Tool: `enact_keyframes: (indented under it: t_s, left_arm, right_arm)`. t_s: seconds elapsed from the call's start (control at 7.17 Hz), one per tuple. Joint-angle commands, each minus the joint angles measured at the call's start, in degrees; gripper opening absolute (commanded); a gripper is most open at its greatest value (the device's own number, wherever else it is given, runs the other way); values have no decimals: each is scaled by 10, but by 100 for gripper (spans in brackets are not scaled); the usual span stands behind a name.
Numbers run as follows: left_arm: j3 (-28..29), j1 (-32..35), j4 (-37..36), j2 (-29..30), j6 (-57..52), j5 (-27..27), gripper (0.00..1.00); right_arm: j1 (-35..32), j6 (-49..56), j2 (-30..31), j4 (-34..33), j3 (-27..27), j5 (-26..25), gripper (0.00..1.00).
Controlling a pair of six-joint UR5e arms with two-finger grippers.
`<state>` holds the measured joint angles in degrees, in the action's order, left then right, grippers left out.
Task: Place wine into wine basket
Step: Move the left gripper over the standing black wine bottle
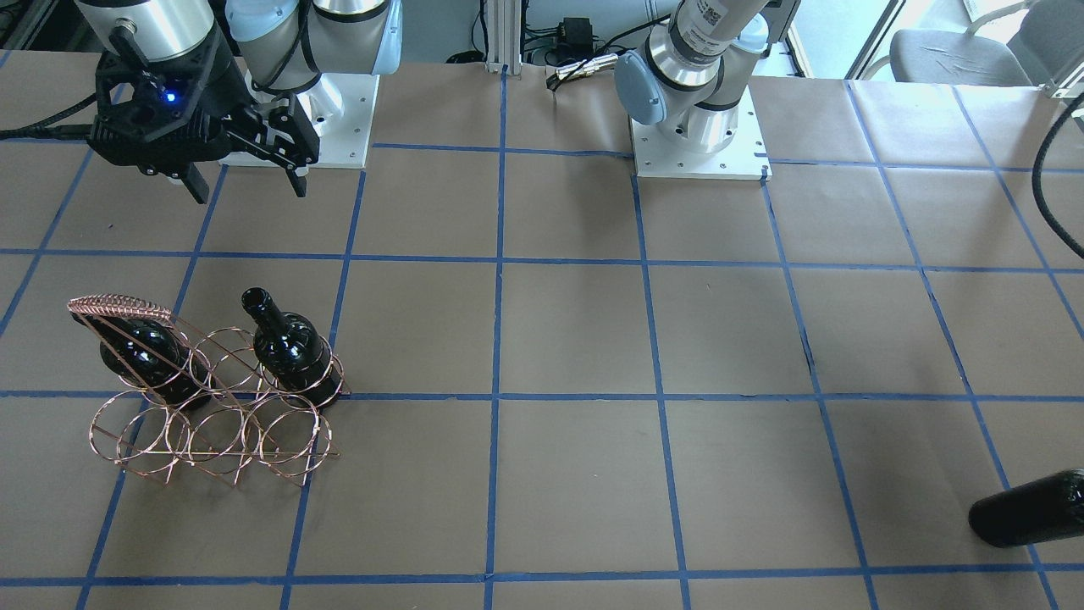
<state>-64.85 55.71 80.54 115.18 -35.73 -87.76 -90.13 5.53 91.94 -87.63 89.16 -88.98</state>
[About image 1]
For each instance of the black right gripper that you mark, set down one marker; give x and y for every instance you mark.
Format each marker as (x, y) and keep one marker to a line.
(222, 83)

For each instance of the dark wine bottle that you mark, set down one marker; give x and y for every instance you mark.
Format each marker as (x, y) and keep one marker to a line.
(146, 354)
(1047, 509)
(292, 350)

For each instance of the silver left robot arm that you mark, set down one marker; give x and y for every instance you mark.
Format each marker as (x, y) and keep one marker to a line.
(685, 89)

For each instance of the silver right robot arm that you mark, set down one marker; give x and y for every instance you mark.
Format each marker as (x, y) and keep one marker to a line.
(166, 29)

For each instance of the dark wine bottle upright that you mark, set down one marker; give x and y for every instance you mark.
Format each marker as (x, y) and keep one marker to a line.
(292, 350)

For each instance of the black power adapter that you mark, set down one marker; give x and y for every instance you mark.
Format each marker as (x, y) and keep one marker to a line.
(575, 35)

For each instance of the grey office chair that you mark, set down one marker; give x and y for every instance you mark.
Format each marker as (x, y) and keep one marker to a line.
(1045, 51)

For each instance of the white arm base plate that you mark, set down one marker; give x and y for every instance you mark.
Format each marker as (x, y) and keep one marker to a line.
(341, 109)
(702, 144)

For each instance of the dark wine bottle under handle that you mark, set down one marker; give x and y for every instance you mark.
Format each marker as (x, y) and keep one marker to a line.
(146, 354)

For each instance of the copper wire wine basket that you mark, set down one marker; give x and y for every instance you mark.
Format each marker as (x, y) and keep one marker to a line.
(220, 401)

